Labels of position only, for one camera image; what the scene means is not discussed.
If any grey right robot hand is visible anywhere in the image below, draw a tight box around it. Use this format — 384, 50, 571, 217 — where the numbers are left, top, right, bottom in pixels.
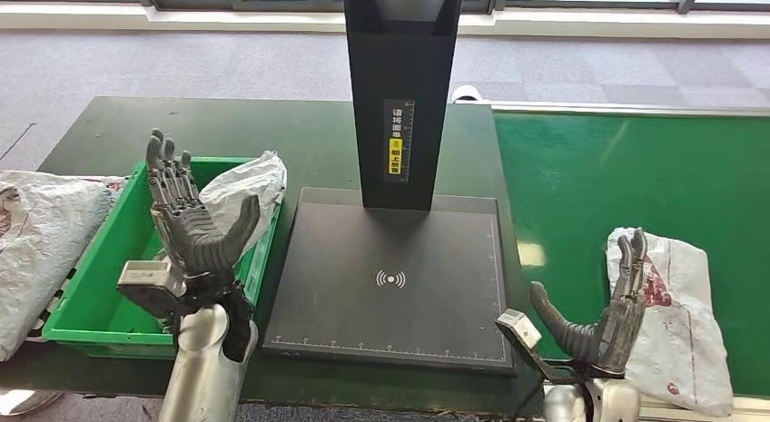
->
528, 228, 649, 376

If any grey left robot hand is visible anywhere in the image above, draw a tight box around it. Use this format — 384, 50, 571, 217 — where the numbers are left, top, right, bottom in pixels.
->
143, 128, 262, 282

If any grey parcel bag red print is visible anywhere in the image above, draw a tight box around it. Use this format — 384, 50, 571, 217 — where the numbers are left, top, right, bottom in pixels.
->
606, 226, 735, 418
198, 150, 288, 252

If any large grey parcel bag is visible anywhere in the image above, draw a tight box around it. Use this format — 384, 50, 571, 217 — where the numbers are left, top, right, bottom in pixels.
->
0, 169, 127, 361

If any green conveyor belt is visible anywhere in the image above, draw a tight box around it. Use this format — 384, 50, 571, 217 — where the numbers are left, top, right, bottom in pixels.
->
493, 111, 770, 399

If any black inbound scanner machine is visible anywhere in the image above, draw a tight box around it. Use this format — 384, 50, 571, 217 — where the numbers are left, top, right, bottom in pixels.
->
262, 0, 518, 378

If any white conveyor roller end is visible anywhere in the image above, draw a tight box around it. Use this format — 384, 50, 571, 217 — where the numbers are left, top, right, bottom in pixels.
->
452, 83, 486, 104

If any green plastic crate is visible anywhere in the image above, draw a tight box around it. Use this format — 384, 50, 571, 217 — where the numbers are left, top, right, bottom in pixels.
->
42, 156, 282, 361

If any white window sill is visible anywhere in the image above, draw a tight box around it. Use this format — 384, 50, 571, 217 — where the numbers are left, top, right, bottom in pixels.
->
0, 1, 770, 41

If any yellow black label sticker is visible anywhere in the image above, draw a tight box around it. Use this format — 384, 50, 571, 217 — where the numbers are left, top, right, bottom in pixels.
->
382, 98, 416, 185

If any pale rounded object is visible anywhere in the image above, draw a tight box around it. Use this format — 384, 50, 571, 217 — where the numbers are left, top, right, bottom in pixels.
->
0, 390, 64, 417

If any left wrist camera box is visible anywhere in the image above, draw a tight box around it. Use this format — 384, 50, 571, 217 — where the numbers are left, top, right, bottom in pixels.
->
117, 260, 188, 319

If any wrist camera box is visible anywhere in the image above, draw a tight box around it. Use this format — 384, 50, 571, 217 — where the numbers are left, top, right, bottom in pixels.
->
117, 260, 188, 319
495, 309, 564, 385

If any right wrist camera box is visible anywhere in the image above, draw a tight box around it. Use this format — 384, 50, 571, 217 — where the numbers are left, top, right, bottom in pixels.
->
495, 309, 564, 385

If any metal conveyor frame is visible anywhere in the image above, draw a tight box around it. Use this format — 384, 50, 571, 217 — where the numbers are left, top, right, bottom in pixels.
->
480, 99, 770, 422

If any dark window frame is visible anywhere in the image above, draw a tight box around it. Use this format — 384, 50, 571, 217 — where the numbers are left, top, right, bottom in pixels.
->
0, 0, 770, 15

